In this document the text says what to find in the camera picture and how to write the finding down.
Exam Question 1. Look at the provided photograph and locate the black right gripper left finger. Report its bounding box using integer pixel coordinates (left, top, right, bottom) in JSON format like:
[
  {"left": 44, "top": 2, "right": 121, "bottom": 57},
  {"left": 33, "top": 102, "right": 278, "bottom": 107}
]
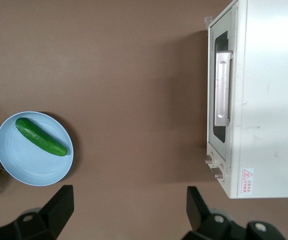
[{"left": 0, "top": 184, "right": 75, "bottom": 240}]

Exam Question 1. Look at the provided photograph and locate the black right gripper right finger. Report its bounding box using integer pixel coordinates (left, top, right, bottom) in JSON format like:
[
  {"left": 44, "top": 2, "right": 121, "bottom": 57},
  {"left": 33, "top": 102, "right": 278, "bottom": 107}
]
[{"left": 181, "top": 186, "right": 284, "bottom": 240}]

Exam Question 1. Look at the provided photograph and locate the oven door with silver handle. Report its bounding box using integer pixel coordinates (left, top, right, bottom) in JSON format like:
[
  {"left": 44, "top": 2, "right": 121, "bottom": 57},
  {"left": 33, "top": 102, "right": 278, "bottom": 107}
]
[{"left": 207, "top": 3, "right": 240, "bottom": 162}]

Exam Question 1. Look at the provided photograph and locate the white toaster oven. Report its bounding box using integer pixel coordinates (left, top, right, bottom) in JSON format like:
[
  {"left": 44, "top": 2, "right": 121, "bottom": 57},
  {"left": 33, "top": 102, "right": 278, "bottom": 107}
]
[{"left": 206, "top": 0, "right": 288, "bottom": 200}]

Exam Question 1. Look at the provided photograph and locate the light blue plate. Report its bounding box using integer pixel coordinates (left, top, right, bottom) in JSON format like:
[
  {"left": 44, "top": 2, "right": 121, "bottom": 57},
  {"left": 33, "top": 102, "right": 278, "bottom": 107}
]
[{"left": 0, "top": 111, "right": 74, "bottom": 187}]

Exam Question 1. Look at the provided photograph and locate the red warning sticker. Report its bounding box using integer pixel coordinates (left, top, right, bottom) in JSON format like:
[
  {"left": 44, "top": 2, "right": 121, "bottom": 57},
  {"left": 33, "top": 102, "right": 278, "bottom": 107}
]
[{"left": 241, "top": 167, "right": 255, "bottom": 197}]

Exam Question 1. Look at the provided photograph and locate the green cucumber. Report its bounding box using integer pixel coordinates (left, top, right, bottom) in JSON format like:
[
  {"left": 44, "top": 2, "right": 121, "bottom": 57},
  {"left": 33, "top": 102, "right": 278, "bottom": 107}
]
[{"left": 15, "top": 117, "right": 68, "bottom": 158}]

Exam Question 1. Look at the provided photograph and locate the clear tape piece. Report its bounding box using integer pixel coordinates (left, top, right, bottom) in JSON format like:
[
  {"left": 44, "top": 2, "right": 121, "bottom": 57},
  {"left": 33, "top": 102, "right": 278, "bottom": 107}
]
[{"left": 203, "top": 15, "right": 213, "bottom": 29}]

